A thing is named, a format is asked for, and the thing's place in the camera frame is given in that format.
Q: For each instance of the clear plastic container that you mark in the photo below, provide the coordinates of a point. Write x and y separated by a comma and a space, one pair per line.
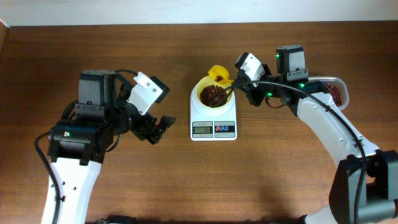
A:
337, 89

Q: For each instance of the white digital kitchen scale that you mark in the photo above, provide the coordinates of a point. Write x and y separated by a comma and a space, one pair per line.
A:
212, 124

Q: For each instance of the yellow measuring scoop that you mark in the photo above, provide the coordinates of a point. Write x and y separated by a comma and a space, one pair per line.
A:
220, 75

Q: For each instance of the red adzuki beans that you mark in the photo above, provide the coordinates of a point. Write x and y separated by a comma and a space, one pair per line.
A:
274, 92

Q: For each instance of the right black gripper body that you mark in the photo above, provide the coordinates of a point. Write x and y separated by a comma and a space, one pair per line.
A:
257, 93

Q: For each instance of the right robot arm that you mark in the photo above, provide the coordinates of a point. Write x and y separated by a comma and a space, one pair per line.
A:
364, 189

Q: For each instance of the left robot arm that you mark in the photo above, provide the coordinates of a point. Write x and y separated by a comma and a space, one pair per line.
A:
74, 159

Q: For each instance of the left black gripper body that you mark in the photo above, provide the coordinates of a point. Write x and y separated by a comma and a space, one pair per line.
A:
123, 117

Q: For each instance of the pale yellow plastic bowl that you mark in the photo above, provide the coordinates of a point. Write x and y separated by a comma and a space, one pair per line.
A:
212, 94

